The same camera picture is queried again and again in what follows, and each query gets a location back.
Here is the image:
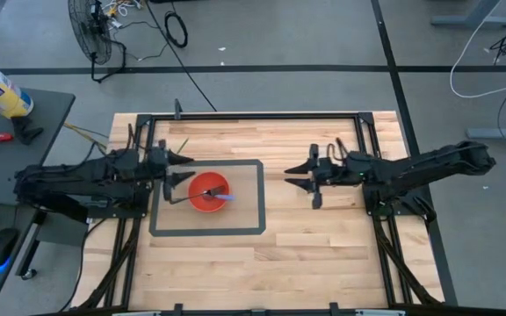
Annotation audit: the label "tangled power cords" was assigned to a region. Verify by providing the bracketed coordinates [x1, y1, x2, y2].
[98, 0, 147, 28]

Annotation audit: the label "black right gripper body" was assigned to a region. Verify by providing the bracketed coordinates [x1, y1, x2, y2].
[307, 143, 349, 211]

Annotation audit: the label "red plastic bowl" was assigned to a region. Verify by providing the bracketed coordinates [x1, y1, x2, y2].
[187, 171, 231, 213]

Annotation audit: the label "white-capped yellow wipes canister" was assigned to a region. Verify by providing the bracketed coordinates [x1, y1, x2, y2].
[0, 55, 35, 119]

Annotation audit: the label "coiled black cable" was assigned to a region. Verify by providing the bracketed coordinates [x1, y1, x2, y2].
[163, 11, 190, 49]

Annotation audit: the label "long black floor cable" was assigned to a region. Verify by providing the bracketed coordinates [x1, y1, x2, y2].
[146, 0, 218, 112]

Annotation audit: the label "black floor fan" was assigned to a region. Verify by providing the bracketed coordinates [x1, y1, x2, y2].
[67, 0, 114, 67]

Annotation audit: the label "black computer mouse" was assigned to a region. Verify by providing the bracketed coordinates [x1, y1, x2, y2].
[0, 227, 19, 269]

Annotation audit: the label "grey table foot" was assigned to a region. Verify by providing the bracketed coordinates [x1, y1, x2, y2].
[430, 0, 506, 27]
[466, 117, 506, 141]

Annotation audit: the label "red-handled screwdriver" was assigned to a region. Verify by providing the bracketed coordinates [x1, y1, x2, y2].
[0, 132, 15, 169]

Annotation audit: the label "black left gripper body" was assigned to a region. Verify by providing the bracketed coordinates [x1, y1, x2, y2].
[147, 140, 175, 204]

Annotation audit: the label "black aluminium table frame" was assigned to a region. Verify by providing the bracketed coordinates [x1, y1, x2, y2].
[70, 111, 445, 316]

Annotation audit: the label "white floor cable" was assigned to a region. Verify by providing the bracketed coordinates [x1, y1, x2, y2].
[449, 0, 506, 99]

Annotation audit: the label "black long-handled utensil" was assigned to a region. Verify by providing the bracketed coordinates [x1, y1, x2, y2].
[168, 186, 228, 205]

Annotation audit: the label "yellow cables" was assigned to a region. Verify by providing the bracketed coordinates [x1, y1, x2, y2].
[62, 121, 110, 153]

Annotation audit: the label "black angular object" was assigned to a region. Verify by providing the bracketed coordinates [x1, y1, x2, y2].
[11, 114, 45, 147]

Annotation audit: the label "dark grey side table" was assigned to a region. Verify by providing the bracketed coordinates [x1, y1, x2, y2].
[0, 87, 76, 207]

